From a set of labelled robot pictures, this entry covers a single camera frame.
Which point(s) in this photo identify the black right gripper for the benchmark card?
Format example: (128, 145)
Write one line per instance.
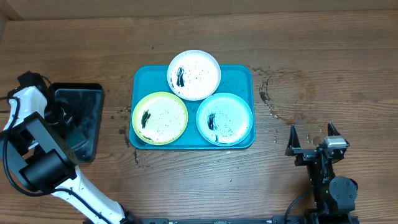
(313, 154)

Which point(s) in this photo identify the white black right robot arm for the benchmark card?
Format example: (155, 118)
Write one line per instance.
(334, 197)

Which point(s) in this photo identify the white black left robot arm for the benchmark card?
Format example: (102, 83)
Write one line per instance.
(53, 127)

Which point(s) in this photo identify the light blue dirty plate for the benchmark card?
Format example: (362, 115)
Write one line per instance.
(224, 119)

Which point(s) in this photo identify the blue plastic tray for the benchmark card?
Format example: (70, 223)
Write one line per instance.
(235, 79)

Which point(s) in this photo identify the white dirty plate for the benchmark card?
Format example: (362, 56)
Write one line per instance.
(194, 75)

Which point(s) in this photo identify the yellow-green dirty plate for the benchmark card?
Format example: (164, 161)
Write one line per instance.
(159, 118)

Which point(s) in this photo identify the black water basin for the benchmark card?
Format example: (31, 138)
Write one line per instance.
(83, 106)

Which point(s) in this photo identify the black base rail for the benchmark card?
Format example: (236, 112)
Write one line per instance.
(278, 219)

